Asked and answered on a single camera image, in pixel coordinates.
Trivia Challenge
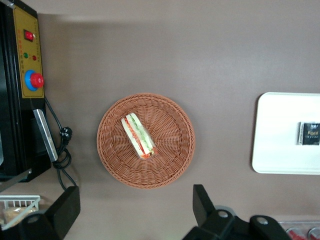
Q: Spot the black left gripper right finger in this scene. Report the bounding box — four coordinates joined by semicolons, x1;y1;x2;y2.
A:
183;184;236;240

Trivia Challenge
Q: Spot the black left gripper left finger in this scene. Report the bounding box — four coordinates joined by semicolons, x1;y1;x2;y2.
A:
19;186;81;240

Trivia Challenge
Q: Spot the sandwich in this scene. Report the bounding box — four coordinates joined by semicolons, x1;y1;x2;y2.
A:
120;112;158;161

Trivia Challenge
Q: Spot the brown round wicker basket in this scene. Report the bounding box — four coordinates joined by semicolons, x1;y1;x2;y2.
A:
96;92;196;190

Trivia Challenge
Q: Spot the cream plastic tray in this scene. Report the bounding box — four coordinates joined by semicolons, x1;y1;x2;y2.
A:
251;91;320;175

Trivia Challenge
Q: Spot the crispy snack bag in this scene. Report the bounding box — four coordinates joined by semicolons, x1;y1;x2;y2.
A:
1;206;35;226

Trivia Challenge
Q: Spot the clear acrylic bottle rack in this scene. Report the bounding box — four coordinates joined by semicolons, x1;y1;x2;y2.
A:
277;219;320;240

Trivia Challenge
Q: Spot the black sealing machine yellow panel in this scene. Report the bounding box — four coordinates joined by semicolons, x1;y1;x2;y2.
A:
0;0;59;193

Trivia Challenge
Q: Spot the small black box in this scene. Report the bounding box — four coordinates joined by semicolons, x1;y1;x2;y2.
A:
297;121;320;146

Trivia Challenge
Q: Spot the white wire rack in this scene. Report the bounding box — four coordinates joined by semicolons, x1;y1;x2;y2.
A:
0;195;41;231

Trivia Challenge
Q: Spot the black power cable with plug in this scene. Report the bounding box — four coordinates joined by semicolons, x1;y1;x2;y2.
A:
44;96;79;191

